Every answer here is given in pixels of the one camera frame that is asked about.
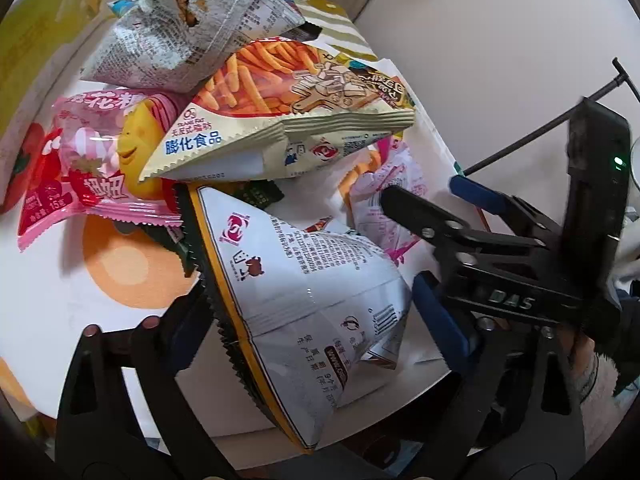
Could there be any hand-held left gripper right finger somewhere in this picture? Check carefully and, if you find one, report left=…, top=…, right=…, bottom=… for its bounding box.
left=407, top=270, right=587, bottom=480

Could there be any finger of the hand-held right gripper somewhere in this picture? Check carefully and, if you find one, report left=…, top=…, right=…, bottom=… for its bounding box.
left=449, top=174, right=562, bottom=245
left=380, top=185, right=547, bottom=262

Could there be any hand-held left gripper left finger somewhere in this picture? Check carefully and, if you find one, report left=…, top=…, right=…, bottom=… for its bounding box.
left=54, top=280, right=236, bottom=480

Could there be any pink white snack bag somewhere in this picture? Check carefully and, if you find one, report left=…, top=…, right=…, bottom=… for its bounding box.
left=339, top=137, right=453, bottom=267

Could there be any white snack bag yellow edge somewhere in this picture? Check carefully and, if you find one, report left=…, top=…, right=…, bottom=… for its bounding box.
left=172, top=182, right=413, bottom=456

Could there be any dark green snack packet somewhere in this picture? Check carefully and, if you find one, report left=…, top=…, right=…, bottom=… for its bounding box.
left=235, top=180, right=287, bottom=210

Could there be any pink marshmallow snack bag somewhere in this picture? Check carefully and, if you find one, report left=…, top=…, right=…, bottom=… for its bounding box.
left=17, top=91, right=193, bottom=253

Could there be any cream orange stick snack bag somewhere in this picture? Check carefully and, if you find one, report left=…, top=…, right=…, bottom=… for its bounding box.
left=137, top=37, right=417, bottom=183

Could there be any silver corn roll snack bag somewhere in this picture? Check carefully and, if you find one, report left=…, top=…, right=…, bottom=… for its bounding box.
left=80, top=0, right=307, bottom=95

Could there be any yellow green basket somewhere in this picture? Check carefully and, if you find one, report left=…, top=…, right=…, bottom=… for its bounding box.
left=0, top=0, right=126, bottom=128

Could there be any person's right forearm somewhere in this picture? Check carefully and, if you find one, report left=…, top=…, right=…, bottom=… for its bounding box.
left=565, top=330, right=632, bottom=453

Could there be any white fuzzy clothing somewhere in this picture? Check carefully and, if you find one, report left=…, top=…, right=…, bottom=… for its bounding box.
left=607, top=237, right=640, bottom=293

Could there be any orange fruit print tablecloth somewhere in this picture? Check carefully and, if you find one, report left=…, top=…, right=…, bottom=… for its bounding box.
left=0, top=0, right=488, bottom=448

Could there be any tomato print snack bag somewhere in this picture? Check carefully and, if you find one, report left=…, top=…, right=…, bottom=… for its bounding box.
left=0, top=122, right=57, bottom=217

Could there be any thin black cable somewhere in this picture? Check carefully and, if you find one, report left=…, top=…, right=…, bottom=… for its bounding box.
left=464, top=57, right=640, bottom=176

